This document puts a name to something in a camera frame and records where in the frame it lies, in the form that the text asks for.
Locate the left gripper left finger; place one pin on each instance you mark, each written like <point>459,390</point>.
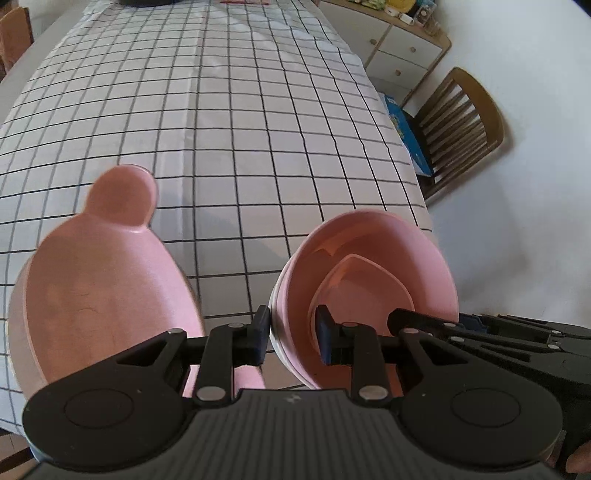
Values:
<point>229,360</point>

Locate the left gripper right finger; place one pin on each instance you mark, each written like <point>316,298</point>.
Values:
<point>365,352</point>

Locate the pink heart-shaped dish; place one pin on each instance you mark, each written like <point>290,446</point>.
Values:
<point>359,290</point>

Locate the large pink bowl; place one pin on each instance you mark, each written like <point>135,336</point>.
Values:
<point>400,247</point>

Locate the pink mouse-ear plate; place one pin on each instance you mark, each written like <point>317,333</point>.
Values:
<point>98,284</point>

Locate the blue white printed box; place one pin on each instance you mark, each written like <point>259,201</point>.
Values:
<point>411,135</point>

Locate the black checked white tablecloth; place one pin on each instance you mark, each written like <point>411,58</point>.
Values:
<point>257,123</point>

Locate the wooden chair right side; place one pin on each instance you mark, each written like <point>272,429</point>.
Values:
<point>458,127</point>

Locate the wooden chair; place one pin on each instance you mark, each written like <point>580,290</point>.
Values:
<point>16,35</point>
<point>458,127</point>

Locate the white drawer cabinet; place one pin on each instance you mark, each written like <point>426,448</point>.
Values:
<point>397,56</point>

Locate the wooden chair far left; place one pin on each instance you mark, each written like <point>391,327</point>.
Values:
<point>16,35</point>

